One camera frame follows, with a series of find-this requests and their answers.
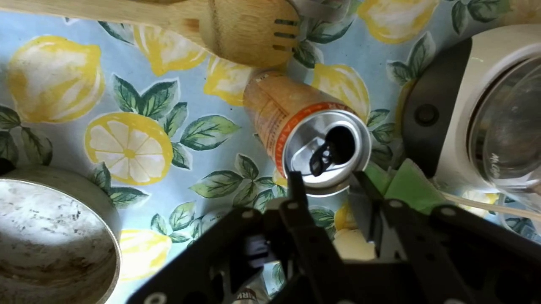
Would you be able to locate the lemon print tablecloth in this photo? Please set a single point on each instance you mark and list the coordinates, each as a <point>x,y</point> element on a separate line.
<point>159,123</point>

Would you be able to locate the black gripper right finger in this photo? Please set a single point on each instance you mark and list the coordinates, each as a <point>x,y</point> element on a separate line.
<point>416,270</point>

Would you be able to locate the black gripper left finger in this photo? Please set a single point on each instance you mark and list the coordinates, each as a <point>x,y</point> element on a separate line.
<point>318,262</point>

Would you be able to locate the brown soda can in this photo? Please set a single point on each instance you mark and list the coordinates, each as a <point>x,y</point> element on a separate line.
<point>307,130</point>

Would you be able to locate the wooden slotted spoon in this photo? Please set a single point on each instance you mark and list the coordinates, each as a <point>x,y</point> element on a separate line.
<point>254,32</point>

